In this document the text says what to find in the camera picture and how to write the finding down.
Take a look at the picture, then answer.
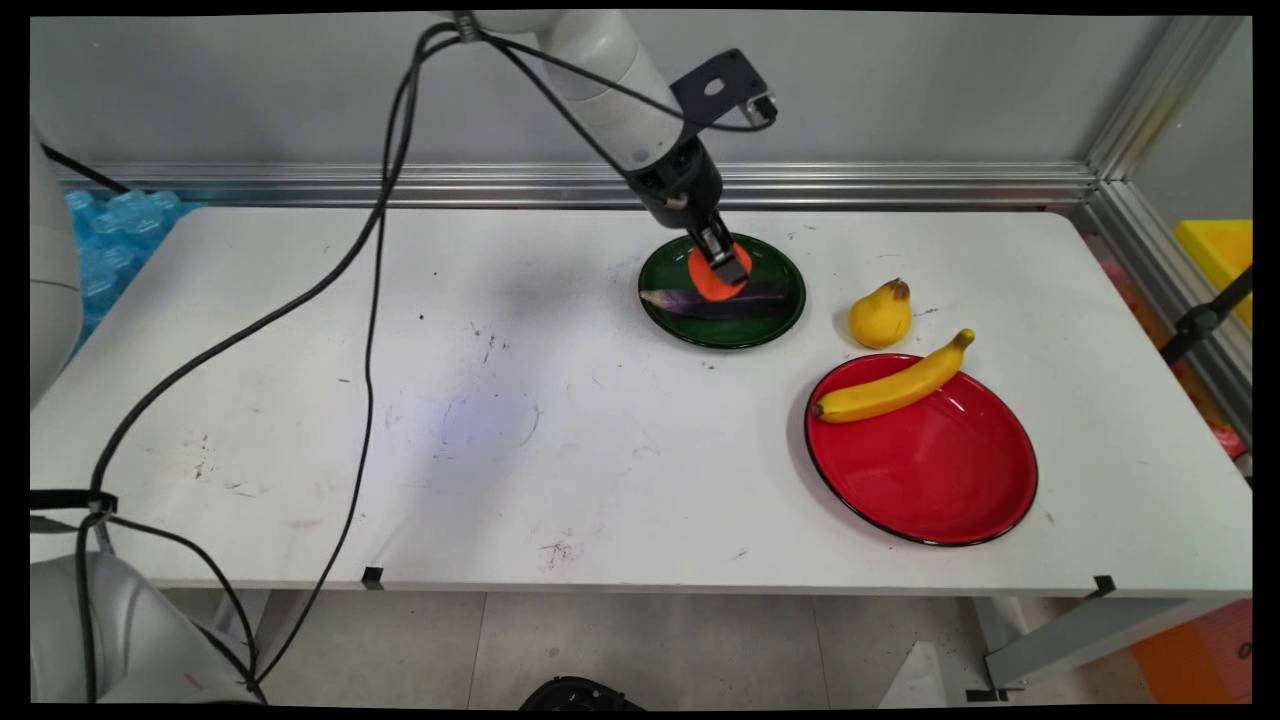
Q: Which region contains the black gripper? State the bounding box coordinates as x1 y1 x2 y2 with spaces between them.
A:
625 138 752 287

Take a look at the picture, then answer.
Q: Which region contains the orange carrot piece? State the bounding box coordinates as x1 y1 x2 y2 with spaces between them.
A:
688 240 754 302

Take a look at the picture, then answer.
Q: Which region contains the purple toy eggplant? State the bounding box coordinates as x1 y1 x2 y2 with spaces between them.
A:
640 283 793 321

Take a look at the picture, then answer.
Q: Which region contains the dark green round plate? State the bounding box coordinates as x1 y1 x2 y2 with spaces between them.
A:
638 232 808 351

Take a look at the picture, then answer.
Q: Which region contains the yellow toy pear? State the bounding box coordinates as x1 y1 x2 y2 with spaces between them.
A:
849 279 913 350

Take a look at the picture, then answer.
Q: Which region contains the yellow toy banana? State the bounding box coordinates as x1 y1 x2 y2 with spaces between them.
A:
812 329 976 424

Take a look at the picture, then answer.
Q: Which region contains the red round plate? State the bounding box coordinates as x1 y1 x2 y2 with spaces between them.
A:
805 353 1039 548

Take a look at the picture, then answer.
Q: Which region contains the black round object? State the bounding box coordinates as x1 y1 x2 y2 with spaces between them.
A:
518 677 647 712

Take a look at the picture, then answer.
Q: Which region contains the yellow plastic bin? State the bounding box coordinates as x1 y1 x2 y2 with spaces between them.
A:
1173 220 1253 331

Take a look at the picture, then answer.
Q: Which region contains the grey table leg with foot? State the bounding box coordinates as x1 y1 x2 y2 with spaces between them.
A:
958 595 1206 701

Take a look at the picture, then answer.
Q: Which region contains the blue bubble wrap sheet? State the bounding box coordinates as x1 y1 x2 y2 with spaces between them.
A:
65 190 207 357

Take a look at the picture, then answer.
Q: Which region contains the orange box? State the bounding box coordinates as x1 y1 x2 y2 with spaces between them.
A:
1130 600 1253 705

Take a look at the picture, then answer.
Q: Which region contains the horizontal aluminium frame rail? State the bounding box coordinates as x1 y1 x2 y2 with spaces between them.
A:
55 163 1097 211

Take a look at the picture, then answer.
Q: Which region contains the long black cable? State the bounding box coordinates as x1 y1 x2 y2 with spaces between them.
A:
30 22 471 706
250 22 471 691

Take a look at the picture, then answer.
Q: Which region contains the slanted aluminium frame rail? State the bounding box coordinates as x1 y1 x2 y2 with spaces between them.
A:
1072 180 1253 451

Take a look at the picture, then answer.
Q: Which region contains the upright aluminium frame post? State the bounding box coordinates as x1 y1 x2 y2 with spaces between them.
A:
1085 15 1247 183

